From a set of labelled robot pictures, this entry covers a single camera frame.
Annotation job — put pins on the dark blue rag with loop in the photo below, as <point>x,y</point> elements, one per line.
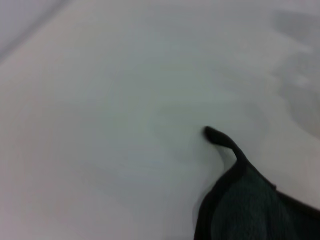
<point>250,207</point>

